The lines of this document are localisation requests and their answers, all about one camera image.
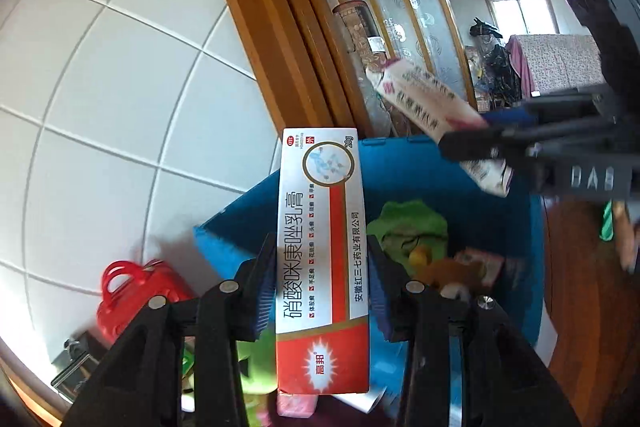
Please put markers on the window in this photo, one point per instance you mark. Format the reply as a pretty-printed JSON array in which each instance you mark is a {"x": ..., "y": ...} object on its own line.
[{"x": 520, "y": 4}]

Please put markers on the black box with clasp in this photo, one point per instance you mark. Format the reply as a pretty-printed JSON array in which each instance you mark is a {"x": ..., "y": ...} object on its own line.
[{"x": 80, "y": 372}]

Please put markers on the green frog plush toy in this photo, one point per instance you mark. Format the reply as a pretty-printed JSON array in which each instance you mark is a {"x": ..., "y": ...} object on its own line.
[{"x": 257, "y": 367}]

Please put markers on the brown yellow plush toy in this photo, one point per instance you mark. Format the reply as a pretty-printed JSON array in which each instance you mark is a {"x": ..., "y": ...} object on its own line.
[{"x": 450, "y": 272}]

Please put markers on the wooden door frame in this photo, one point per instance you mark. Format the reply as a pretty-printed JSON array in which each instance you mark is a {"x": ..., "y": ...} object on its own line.
[{"x": 280, "y": 32}]

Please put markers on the dark hanging clothes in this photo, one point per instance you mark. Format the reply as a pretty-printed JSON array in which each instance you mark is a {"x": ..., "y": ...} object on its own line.
[{"x": 495, "y": 62}]

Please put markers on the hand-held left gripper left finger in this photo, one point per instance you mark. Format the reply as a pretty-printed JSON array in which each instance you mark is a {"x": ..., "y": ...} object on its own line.
[{"x": 266, "y": 292}]

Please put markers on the red white ointment box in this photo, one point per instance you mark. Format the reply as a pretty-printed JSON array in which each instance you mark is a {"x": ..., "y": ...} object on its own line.
[{"x": 320, "y": 257}]

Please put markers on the pink white carton box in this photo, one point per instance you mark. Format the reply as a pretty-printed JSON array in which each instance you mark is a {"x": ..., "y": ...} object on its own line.
[{"x": 425, "y": 97}]

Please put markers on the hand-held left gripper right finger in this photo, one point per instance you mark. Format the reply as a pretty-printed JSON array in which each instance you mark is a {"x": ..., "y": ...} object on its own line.
[{"x": 381, "y": 292}]

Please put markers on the red handbag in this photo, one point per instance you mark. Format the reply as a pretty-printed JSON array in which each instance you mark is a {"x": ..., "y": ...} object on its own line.
[{"x": 150, "y": 282}]

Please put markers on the pink floral cloth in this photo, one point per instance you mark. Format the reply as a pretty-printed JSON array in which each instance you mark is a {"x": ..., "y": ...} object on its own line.
[{"x": 555, "y": 62}]

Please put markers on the rolled patterned carpet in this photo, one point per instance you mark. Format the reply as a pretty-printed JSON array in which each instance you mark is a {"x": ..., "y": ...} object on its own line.
[{"x": 360, "y": 37}]

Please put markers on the blue plastic crate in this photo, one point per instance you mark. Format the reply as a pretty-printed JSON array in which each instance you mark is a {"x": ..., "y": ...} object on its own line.
[{"x": 475, "y": 217}]

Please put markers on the pink snack packet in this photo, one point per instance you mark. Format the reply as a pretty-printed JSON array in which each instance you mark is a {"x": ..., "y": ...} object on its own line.
[{"x": 487, "y": 264}]

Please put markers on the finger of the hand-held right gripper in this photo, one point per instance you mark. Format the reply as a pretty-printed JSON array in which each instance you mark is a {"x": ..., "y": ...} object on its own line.
[
  {"x": 510, "y": 117},
  {"x": 480, "y": 144}
]

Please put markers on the small green box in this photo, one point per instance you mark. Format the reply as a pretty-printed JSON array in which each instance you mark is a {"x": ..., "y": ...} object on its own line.
[{"x": 187, "y": 364}]

